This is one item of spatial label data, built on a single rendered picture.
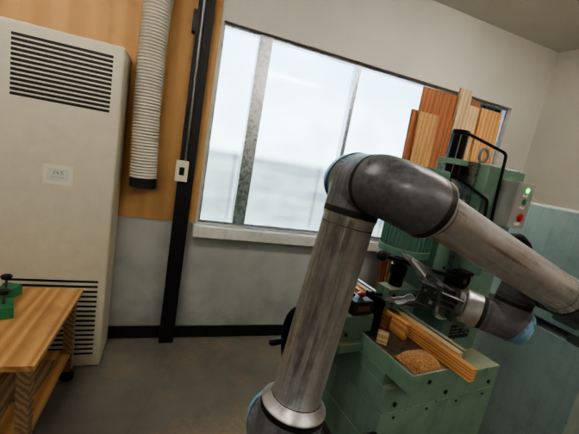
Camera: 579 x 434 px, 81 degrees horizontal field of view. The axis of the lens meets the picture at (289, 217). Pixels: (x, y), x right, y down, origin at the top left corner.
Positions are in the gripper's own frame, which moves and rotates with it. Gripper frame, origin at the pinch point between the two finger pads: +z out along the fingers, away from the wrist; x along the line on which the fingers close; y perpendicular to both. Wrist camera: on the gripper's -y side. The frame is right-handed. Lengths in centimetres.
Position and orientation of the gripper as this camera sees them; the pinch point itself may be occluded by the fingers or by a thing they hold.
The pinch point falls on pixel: (392, 275)
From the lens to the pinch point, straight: 111.4
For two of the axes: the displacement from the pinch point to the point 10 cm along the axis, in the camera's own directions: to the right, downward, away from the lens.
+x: -3.2, 9.4, 1.1
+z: -8.7, -3.3, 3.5
